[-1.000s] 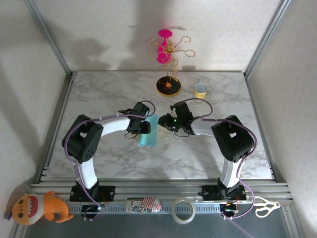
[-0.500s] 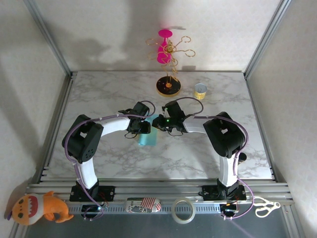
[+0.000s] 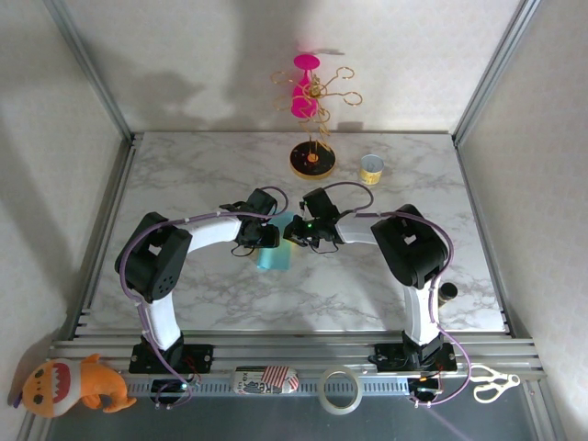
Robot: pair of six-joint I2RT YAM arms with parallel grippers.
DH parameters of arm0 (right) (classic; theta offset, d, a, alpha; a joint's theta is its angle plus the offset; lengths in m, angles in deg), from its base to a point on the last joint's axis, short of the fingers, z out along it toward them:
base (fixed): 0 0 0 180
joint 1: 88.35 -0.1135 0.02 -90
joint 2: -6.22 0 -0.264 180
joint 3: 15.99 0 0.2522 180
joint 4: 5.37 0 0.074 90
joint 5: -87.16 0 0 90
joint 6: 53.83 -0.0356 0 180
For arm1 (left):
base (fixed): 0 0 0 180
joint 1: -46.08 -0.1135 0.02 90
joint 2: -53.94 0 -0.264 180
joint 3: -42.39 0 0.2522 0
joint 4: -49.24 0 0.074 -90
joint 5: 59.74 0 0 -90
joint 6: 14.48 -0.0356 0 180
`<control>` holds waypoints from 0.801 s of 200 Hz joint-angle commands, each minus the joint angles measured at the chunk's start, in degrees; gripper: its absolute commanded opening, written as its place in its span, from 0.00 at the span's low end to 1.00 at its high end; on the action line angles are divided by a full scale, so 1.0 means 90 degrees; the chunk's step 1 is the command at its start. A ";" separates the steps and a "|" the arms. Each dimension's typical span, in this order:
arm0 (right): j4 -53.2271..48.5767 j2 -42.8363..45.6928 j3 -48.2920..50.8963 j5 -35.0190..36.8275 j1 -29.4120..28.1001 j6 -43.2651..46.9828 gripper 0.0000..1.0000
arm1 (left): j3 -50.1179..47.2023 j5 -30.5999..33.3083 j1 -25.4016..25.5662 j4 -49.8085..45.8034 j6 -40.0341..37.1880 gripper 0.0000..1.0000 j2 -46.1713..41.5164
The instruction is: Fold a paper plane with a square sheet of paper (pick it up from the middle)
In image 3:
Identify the light blue paper sheet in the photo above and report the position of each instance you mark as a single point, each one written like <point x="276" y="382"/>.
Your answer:
<point x="273" y="260"/>

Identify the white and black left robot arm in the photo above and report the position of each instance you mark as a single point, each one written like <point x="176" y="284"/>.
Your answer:
<point x="156" y="321"/>

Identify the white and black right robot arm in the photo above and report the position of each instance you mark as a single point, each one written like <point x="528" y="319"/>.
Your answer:
<point x="415" y="317"/>

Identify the yellow tin can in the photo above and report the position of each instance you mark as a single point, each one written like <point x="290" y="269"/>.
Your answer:
<point x="369" y="174"/>

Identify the clear tape roll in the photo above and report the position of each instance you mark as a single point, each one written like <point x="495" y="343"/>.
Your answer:
<point x="322" y="390"/>

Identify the striped pouch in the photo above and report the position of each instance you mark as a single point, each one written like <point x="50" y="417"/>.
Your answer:
<point x="248" y="385"/>

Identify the pink plastic wine glass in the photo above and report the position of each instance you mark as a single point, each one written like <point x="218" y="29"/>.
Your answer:
<point x="307" y="61"/>

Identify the black controller box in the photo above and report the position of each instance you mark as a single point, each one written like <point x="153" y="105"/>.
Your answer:
<point x="429" y="390"/>
<point x="165" y="387"/>

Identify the orange plush shark toy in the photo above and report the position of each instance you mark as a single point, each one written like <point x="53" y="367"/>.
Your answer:
<point x="96" y="381"/>

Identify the white scissors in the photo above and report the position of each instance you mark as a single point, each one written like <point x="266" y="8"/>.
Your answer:
<point x="487" y="373"/>

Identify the aluminium frame rail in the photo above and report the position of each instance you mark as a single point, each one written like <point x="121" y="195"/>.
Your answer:
<point x="298" y="351"/>

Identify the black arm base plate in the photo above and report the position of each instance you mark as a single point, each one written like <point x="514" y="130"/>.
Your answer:
<point x="202" y="356"/>
<point x="388" y="358"/>

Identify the aluminium side rail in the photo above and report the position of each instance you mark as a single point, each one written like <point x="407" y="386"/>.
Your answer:
<point x="109" y="220"/>
<point x="483" y="220"/>

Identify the aluminium frame post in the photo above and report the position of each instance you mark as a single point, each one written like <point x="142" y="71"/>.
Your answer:
<point x="494" y="69"/>
<point x="93" y="69"/>

